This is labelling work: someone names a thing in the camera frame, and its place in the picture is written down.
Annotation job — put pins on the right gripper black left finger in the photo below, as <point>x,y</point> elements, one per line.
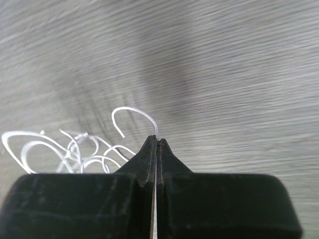
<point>84,206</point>

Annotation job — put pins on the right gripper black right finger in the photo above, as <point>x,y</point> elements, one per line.
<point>220,205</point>

